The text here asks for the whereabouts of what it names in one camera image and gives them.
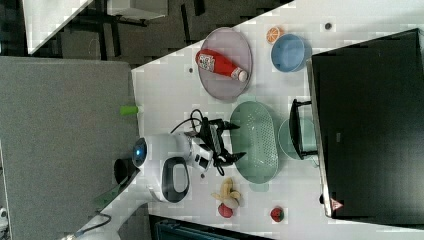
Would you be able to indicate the peeled banana toy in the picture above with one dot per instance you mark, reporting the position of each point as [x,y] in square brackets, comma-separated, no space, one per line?
[228,196]

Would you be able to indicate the green spatula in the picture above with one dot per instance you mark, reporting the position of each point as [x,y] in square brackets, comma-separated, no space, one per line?
[105,198]

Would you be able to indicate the blue cup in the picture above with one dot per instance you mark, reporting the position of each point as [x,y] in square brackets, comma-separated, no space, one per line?
[290,52]

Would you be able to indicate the mint green cup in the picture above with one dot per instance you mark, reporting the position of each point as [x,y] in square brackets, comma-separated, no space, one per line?
[304,141]

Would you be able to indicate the black toaster oven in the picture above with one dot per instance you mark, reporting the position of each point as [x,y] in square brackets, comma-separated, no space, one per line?
[367,103]

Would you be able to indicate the black cylinder container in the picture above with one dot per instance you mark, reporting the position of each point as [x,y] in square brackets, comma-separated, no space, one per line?
[124,171]

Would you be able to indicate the lime green toy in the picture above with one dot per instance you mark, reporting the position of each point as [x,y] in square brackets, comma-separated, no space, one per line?
[130,110]

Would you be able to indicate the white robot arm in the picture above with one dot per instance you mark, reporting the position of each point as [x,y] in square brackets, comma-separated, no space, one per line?
[161,164]

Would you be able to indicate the red ketchup bottle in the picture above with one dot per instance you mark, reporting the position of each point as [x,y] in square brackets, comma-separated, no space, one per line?
[215,62]

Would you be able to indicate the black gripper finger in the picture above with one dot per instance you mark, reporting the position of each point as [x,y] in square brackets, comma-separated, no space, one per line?
[229,126]
[234,157]

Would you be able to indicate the red apple toy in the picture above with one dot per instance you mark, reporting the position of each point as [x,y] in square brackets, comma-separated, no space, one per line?
[224,211]

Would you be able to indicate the strawberry toy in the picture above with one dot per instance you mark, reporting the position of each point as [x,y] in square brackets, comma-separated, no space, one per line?
[277,214]

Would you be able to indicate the grey oval plate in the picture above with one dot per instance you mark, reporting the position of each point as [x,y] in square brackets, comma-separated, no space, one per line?
[235,47]

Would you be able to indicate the orange slice toy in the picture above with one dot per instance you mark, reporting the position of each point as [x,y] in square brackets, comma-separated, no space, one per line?
[273,34]

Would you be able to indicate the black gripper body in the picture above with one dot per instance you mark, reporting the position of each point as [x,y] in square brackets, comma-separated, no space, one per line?
[211,134]

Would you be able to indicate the mint green strainer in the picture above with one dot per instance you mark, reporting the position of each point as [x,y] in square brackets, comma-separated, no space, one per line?
[256,137]

